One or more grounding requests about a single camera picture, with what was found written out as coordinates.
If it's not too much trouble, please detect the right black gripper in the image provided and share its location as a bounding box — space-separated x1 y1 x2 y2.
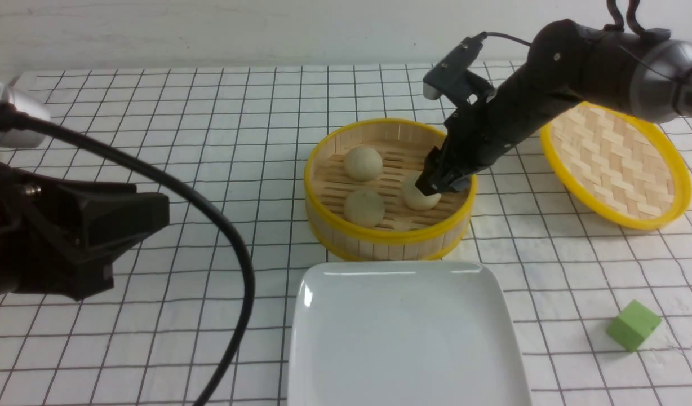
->
415 87 527 196

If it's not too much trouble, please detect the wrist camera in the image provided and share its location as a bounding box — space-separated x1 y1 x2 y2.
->
422 32 495 108
0 82 51 149

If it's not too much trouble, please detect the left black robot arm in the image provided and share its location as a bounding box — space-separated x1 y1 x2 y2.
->
0 162 169 301

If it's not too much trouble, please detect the yellow-rimmed woven steamer lid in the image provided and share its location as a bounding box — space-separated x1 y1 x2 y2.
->
539 102 692 230

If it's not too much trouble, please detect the black left camera cable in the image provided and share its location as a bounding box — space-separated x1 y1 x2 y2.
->
0 101 256 406

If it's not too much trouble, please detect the yellow-rimmed bamboo steamer basket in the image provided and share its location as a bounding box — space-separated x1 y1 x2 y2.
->
303 118 477 261

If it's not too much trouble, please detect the black right camera cable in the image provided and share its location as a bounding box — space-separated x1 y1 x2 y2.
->
481 0 671 48

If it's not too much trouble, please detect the black camera cable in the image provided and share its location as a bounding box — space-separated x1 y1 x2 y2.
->
481 0 671 48
0 101 256 406

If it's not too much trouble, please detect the green foam cube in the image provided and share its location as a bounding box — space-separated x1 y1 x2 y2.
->
606 300 662 352

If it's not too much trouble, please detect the white grid-pattern tablecloth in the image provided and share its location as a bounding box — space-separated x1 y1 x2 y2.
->
0 64 692 405

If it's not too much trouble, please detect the white square ceramic plate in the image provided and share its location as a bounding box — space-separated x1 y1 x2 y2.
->
287 261 533 405

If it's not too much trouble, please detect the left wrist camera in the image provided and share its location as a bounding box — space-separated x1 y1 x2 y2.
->
0 82 51 149

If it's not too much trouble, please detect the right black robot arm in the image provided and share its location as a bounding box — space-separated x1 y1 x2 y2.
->
416 20 692 196

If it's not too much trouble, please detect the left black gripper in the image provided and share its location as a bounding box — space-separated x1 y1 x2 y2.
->
14 169 169 301

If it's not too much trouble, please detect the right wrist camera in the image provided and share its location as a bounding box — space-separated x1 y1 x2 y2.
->
422 32 495 108

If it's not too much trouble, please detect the steamed bun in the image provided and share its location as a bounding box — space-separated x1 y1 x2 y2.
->
343 146 383 182
402 172 441 211
343 189 385 228

